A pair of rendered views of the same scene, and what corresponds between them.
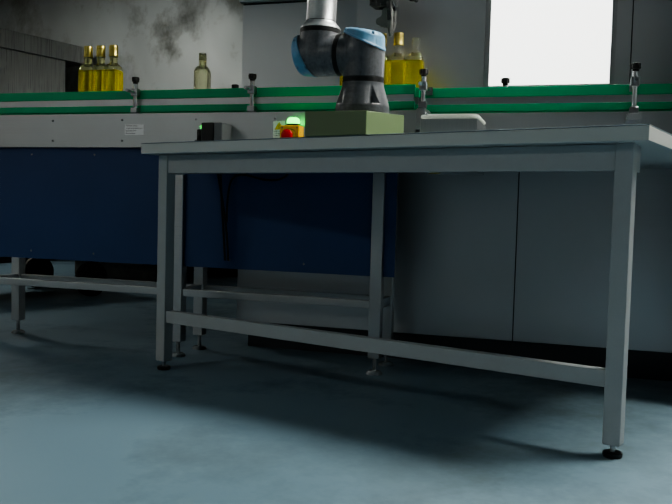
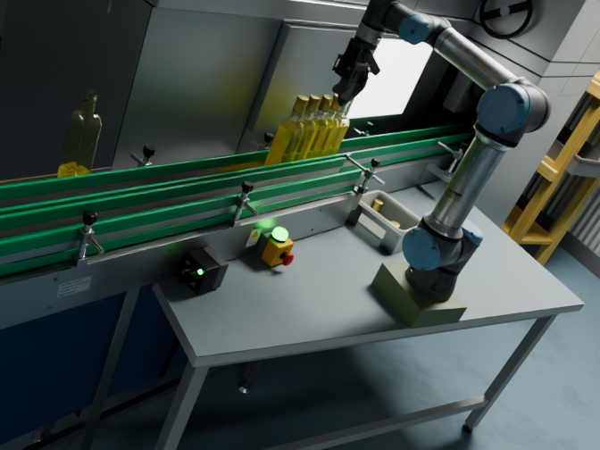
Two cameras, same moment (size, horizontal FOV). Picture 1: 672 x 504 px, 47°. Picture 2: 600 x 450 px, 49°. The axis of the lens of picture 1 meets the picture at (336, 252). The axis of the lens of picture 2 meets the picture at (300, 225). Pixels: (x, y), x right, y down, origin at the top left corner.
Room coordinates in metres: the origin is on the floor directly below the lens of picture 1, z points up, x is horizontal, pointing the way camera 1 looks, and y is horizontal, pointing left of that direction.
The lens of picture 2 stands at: (2.22, 1.73, 1.77)
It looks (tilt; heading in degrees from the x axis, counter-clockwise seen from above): 29 degrees down; 283
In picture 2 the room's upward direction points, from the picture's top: 24 degrees clockwise
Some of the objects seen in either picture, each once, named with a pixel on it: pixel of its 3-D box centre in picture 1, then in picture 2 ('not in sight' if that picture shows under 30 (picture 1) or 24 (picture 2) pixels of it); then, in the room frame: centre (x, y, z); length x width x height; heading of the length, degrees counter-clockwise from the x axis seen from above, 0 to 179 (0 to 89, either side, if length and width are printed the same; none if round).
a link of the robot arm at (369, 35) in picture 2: not in sight; (370, 34); (2.69, -0.15, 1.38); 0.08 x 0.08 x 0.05
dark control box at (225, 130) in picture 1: (216, 135); (203, 270); (2.70, 0.42, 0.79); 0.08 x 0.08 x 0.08; 73
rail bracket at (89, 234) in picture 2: (131, 94); (90, 245); (2.83, 0.75, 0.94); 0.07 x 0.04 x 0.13; 163
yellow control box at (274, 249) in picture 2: (292, 137); (274, 248); (2.62, 0.16, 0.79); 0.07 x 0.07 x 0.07; 73
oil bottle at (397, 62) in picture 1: (397, 84); (318, 145); (2.71, -0.20, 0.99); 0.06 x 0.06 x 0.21; 71
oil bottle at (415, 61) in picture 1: (414, 84); (329, 143); (2.70, -0.25, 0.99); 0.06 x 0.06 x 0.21; 73
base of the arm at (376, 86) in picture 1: (362, 95); (437, 270); (2.20, -0.06, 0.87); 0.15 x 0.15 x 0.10
